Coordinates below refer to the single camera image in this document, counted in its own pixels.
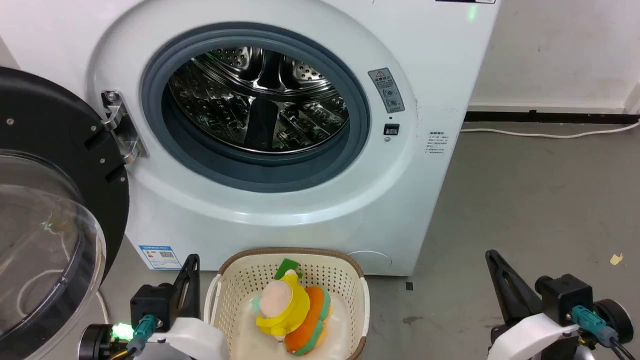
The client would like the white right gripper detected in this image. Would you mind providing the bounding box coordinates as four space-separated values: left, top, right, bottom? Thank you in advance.
485 249 582 360

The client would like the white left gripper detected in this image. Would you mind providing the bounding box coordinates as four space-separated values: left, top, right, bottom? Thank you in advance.
137 253 230 360

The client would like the black washing machine door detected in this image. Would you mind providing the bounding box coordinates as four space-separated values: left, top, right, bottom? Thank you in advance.
0 66 131 360

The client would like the steel washing machine drum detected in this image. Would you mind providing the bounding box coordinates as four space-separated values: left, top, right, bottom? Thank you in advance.
167 46 350 155

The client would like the white front-load washing machine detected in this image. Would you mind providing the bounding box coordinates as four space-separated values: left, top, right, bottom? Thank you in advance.
0 0 502 277

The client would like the blue energy label sticker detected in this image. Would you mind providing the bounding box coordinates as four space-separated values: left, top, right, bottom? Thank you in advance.
138 245 183 271

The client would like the cream plastic laundry basket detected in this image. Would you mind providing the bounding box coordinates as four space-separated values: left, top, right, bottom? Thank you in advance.
203 247 371 360

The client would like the yellow plush doll toy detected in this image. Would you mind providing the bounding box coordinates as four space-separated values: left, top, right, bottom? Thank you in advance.
251 258 311 343

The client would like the grey rubber door gasket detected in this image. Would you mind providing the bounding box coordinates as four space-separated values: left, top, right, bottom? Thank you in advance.
140 22 371 194

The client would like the orange green burger plush toy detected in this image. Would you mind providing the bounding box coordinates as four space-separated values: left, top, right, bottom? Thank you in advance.
284 285 333 357

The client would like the round white filter cover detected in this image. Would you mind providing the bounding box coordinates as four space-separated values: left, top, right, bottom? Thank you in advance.
346 250 393 276

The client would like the small printed text sticker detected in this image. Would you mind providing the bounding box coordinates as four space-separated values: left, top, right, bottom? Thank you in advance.
425 131 450 155

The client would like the metal door hinge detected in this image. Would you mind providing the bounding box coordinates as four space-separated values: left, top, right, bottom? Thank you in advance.
101 90 148 166

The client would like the black baseboard strip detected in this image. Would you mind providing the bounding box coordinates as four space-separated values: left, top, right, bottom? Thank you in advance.
464 110 640 125

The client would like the grey warning sticker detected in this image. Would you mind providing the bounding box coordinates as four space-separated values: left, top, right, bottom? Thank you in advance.
368 67 405 114

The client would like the teal left cable connector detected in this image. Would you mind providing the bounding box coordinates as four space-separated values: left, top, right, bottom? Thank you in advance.
126 314 159 357

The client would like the teal cable connector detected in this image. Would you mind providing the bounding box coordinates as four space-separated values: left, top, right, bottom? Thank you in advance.
126 314 159 357
571 305 621 348

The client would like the thin white cord under door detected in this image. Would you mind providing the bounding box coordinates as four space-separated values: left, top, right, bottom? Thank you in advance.
95 289 111 325

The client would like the teal right cable connector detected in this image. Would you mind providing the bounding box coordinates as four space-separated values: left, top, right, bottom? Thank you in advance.
571 305 621 348

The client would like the white cable on floor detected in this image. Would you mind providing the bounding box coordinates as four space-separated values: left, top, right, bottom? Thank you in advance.
460 120 640 139

